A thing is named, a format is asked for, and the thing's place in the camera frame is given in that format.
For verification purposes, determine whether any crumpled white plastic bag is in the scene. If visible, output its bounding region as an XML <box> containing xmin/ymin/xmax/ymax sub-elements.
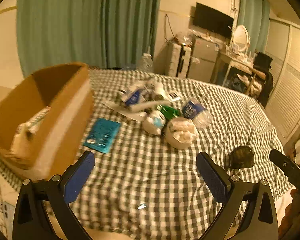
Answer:
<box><xmin>165</xmin><ymin>117</ymin><xmax>199</xmax><ymax>150</ymax></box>

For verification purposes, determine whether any white suitcase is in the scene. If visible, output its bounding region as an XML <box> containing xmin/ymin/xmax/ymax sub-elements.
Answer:
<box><xmin>164</xmin><ymin>42</ymin><xmax>192</xmax><ymax>79</ymax></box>

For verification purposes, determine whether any white tissue pack Vinda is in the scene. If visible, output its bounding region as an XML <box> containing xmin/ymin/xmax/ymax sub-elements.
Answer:
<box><xmin>142</xmin><ymin>110</ymin><xmax>166</xmax><ymax>135</ymax></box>

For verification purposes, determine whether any white dressing table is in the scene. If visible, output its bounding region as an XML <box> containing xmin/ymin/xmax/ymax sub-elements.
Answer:
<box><xmin>210</xmin><ymin>51</ymin><xmax>257</xmax><ymax>95</ymax></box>

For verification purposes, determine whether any white toothpaste tube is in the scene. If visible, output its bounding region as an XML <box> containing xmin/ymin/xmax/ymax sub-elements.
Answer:
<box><xmin>128</xmin><ymin>100</ymin><xmax>171</xmax><ymax>113</ymax></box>

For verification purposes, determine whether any grey mini fridge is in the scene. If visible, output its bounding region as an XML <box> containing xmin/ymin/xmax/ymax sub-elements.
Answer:
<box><xmin>187</xmin><ymin>37</ymin><xmax>219</xmax><ymax>83</ymax></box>

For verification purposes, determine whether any black round cap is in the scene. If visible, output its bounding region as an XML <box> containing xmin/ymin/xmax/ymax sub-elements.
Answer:
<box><xmin>229</xmin><ymin>146</ymin><xmax>255</xmax><ymax>169</ymax></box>

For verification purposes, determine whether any large water jug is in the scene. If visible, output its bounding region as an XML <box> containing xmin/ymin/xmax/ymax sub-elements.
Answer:
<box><xmin>136</xmin><ymin>53</ymin><xmax>154</xmax><ymax>73</ymax></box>

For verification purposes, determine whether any brown cardboard box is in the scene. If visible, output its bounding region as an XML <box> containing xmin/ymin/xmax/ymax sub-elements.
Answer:
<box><xmin>0</xmin><ymin>62</ymin><xmax>94</xmax><ymax>180</ymax></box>

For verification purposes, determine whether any white medicine box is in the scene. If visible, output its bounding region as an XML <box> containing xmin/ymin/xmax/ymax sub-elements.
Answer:
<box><xmin>10</xmin><ymin>106</ymin><xmax>51</xmax><ymax>155</ymax></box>

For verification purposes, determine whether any small white card packet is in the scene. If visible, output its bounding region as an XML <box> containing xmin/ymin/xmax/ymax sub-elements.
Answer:
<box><xmin>166</xmin><ymin>90</ymin><xmax>181</xmax><ymax>102</ymax></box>

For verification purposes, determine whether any black wall television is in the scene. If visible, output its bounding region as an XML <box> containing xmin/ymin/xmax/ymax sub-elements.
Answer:
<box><xmin>192</xmin><ymin>3</ymin><xmax>234</xmax><ymax>39</ymax></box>

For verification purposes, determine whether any clear plastic water bottle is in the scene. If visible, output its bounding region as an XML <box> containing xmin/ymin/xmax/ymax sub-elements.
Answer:
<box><xmin>182</xmin><ymin>99</ymin><xmax>212</xmax><ymax>129</ymax></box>

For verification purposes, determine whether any green plastic wrapper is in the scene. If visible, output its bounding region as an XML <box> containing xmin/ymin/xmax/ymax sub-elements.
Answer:
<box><xmin>157</xmin><ymin>105</ymin><xmax>181</xmax><ymax>121</ymax></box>

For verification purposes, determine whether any green curtain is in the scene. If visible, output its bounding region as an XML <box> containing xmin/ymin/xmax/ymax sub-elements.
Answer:
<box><xmin>17</xmin><ymin>0</ymin><xmax>160</xmax><ymax>76</ymax></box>
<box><xmin>237</xmin><ymin>0</ymin><xmax>270</xmax><ymax>54</ymax></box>

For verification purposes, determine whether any black chair with clothes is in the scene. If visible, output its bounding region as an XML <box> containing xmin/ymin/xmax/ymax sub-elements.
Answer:
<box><xmin>254</xmin><ymin>51</ymin><xmax>273</xmax><ymax>107</ymax></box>

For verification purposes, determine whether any white louvered wardrobe door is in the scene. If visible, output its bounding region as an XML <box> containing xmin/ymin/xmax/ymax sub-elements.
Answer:
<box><xmin>264</xmin><ymin>19</ymin><xmax>300</xmax><ymax>144</ymax></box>

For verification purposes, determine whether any teal wipes packet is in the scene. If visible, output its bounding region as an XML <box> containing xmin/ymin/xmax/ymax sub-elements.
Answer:
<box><xmin>83</xmin><ymin>118</ymin><xmax>120</xmax><ymax>154</ymax></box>

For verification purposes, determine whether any white oval vanity mirror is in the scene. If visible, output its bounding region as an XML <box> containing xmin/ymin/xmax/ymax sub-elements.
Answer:
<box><xmin>231</xmin><ymin>24</ymin><xmax>250</xmax><ymax>53</ymax></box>

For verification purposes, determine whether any silver foil pouch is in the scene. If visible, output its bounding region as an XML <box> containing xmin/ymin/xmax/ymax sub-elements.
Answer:
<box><xmin>118</xmin><ymin>80</ymin><xmax>154</xmax><ymax>107</ymax></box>

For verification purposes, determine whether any clear plastic sheet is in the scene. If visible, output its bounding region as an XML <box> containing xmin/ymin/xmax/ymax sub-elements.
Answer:
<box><xmin>102</xmin><ymin>100</ymin><xmax>147</xmax><ymax>122</ymax></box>

